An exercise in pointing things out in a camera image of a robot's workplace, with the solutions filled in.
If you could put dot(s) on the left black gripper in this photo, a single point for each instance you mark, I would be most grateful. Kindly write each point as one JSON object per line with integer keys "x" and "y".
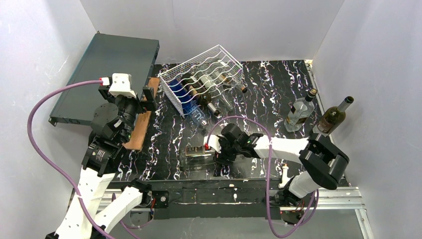
{"x": 147, "y": 98}

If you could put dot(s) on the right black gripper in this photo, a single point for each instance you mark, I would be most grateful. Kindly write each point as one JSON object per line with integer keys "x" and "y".
{"x": 223, "y": 149}

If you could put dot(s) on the clear round bottle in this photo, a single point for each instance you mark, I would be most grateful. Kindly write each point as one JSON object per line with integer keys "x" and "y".
{"x": 195, "y": 158}

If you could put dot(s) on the dark green wine bottle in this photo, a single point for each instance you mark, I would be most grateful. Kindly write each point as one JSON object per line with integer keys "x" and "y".
{"x": 197, "y": 91}

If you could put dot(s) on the blue glass bottle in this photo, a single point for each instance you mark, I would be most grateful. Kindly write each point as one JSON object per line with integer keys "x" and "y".
{"x": 185, "y": 104}

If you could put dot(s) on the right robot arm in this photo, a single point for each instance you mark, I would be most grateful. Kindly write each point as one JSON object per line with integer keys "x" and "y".
{"x": 324, "y": 162}

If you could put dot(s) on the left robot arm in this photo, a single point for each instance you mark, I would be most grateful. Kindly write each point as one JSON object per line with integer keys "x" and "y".
{"x": 112, "y": 126}

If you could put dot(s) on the clear square liquor bottle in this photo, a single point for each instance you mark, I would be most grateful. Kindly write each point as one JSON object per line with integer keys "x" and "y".
{"x": 300, "y": 111}

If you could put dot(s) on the olive wine bottle far right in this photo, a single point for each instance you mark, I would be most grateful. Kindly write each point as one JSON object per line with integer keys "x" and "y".
{"x": 332, "y": 118}

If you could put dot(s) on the dark grey flat box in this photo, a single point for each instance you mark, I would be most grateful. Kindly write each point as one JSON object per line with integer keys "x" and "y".
{"x": 105, "y": 55}

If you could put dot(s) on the brown wooden board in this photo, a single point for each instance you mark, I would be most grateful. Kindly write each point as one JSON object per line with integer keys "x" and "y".
{"x": 139, "y": 134}

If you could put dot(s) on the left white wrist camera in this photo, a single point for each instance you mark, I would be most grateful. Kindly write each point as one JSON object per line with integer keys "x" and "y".
{"x": 119, "y": 85}

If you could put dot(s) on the white wire wine rack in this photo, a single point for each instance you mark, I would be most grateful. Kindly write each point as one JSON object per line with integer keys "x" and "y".
{"x": 199, "y": 65}

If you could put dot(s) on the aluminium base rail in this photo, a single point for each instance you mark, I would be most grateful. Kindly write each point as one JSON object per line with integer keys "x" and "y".
{"x": 220, "y": 203}

